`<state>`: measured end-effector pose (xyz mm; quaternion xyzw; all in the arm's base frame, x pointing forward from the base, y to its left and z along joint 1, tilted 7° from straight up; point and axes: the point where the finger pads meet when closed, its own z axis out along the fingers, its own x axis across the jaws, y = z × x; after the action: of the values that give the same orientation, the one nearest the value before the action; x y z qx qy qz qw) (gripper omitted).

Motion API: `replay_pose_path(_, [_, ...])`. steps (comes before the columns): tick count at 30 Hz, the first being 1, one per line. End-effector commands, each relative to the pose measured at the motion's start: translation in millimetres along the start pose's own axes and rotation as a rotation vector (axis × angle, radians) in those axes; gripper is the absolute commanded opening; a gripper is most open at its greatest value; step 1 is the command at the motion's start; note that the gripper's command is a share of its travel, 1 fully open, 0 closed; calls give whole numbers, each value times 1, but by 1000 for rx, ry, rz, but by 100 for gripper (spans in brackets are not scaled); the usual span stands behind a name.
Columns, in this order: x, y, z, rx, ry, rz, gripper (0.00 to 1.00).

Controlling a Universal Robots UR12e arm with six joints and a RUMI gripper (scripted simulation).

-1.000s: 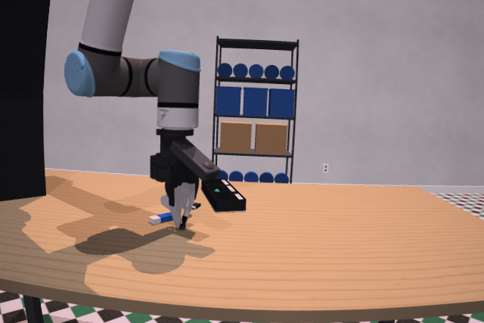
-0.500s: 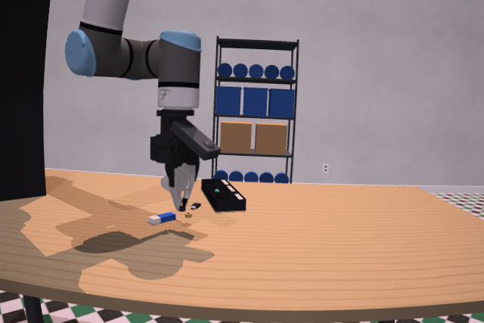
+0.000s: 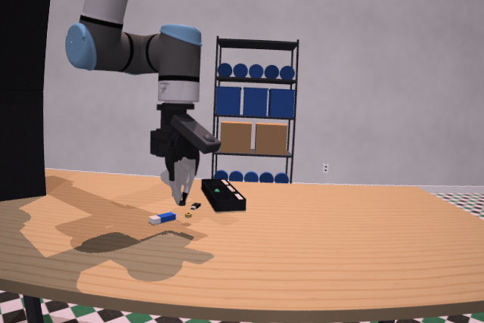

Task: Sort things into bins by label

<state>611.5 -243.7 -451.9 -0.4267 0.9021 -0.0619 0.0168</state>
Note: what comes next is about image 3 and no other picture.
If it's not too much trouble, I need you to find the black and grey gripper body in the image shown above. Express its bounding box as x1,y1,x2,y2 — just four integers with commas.
150,103,197,160

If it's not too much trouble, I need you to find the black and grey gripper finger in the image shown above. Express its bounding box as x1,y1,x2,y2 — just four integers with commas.
160,143,183,205
179,149,200,201

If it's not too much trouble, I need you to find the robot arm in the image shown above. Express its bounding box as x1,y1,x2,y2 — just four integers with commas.
65,0,221,154

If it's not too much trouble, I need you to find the black rack of three labelled bins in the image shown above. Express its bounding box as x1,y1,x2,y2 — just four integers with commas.
201,179,247,212

